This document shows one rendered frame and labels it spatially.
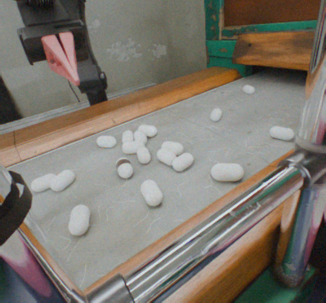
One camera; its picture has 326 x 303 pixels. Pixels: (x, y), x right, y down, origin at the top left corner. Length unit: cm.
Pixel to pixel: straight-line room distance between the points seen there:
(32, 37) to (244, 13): 51
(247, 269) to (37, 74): 227
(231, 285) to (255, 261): 3
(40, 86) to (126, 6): 111
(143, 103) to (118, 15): 200
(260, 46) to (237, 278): 50
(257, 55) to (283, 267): 47
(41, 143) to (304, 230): 42
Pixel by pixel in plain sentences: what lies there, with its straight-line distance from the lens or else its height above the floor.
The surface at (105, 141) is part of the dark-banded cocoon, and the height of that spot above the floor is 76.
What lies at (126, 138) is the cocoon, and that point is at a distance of 38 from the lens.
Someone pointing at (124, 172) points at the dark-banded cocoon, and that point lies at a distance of 30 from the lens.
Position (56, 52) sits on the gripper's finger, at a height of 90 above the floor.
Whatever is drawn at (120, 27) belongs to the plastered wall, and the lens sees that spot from 247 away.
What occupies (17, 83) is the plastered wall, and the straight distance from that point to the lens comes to 236.
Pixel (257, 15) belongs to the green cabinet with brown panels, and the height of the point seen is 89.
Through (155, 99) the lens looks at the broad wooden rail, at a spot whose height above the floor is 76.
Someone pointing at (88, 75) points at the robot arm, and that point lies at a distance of 72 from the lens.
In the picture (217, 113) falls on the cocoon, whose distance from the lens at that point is 42.
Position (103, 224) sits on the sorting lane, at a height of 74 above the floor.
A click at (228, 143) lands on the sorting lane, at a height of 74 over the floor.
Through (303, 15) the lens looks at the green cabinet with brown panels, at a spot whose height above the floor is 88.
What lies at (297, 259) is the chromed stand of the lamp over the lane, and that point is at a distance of 22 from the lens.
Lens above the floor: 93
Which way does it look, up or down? 29 degrees down
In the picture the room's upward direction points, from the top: 9 degrees counter-clockwise
